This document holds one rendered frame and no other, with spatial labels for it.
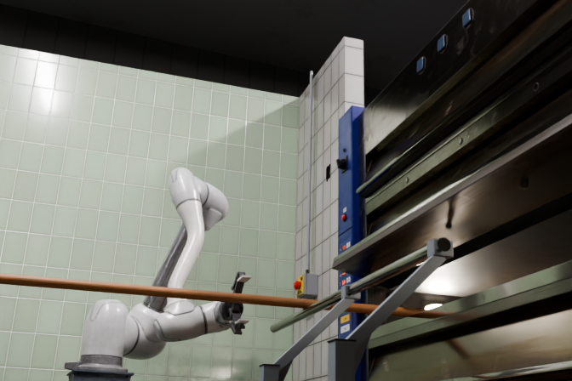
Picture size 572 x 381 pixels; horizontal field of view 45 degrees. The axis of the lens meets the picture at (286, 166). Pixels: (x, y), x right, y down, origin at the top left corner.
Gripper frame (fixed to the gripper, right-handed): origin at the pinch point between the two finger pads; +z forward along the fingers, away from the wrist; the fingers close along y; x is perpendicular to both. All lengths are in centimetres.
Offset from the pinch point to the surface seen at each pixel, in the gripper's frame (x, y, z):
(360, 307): -38.4, -0.1, 1.7
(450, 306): -56, 3, 29
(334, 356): 4, 27, 89
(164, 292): 25.3, 0.5, 1.7
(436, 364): -55, 18, 19
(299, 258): -54, -46, -115
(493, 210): -54, -18, 58
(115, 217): 38, -58, -120
